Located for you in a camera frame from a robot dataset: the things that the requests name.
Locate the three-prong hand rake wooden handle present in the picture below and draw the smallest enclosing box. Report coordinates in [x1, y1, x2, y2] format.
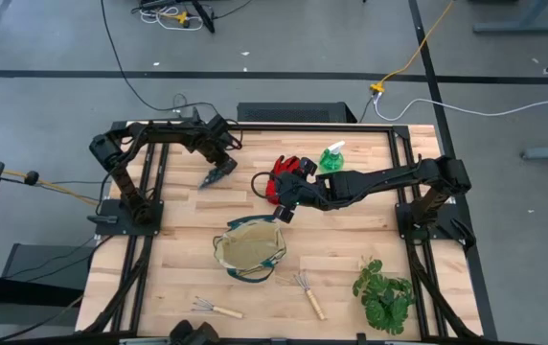
[191, 295, 245, 320]

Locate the fan hand rake wooden handle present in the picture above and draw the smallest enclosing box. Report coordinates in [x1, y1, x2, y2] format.
[292, 270, 328, 321]

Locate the white cable tangle yellow plug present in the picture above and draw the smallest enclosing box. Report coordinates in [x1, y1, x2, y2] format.
[129, 0, 207, 33]

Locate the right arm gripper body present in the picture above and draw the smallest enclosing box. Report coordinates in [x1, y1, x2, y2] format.
[273, 171, 323, 210]

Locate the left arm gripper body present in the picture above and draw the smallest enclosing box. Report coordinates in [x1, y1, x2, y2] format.
[209, 143, 239, 176]

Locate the white power cable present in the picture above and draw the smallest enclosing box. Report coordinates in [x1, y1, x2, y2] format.
[373, 90, 548, 122]

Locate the red gardening glove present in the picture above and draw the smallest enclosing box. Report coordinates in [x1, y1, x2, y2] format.
[264, 154, 304, 206]

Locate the black tripod leg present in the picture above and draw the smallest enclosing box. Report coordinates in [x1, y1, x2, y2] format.
[190, 0, 217, 35]

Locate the green spray bottle white trigger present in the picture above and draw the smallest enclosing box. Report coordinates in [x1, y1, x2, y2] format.
[318, 140, 347, 173]

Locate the yellow black cord with ball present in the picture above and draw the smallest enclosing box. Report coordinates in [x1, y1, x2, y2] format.
[0, 168, 102, 207]

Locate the black computer case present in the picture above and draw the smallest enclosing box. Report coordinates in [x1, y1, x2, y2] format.
[237, 102, 357, 125]

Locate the long black cable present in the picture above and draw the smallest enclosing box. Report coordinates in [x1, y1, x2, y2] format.
[100, 0, 222, 122]

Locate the black aluminium rig frame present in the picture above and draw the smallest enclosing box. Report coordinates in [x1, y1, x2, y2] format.
[75, 119, 498, 345]

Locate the black rounded device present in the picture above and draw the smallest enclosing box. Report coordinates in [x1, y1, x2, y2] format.
[168, 319, 221, 345]

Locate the green leafy plant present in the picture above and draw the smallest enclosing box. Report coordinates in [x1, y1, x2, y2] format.
[352, 256, 418, 336]

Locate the black beam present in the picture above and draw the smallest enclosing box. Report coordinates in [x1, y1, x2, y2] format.
[0, 272, 83, 308]

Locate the yellow extension cable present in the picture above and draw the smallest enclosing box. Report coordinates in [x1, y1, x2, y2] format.
[369, 0, 456, 95]

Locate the cream and green gardening bag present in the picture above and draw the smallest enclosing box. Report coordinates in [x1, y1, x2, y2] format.
[212, 214, 288, 284]

